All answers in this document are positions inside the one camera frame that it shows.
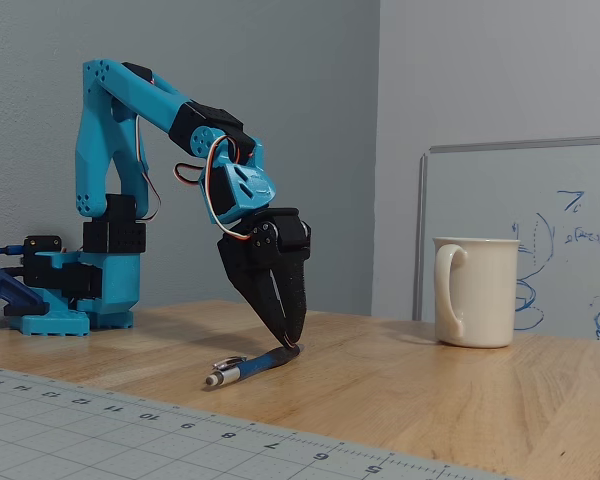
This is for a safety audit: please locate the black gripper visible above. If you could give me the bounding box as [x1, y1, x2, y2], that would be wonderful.
[216, 207, 312, 349]

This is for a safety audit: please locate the blue pen with grey grip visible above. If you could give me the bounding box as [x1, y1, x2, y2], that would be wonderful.
[204, 343, 305, 388]

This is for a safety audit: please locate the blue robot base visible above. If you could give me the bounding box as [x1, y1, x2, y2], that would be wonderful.
[7, 249, 137, 338]

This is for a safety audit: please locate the cream ceramic mug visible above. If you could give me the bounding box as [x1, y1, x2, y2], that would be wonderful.
[432, 236, 522, 349]

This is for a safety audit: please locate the whiteboard with blue writing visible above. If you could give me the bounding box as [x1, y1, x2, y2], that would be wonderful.
[412, 134, 600, 344]

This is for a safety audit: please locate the black motor controller board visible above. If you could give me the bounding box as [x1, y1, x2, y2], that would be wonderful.
[21, 235, 63, 262]

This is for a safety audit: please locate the grey cutting mat with ruler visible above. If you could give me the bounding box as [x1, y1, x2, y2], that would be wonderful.
[0, 363, 512, 480]

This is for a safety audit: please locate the dark blue table clamp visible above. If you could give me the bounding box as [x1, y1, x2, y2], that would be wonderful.
[0, 264, 50, 317]

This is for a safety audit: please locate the wrist servo cable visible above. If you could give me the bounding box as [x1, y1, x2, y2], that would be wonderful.
[173, 133, 254, 244]

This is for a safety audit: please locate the shoulder servo cable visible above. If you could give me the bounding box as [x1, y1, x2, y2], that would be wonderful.
[133, 115, 163, 223]

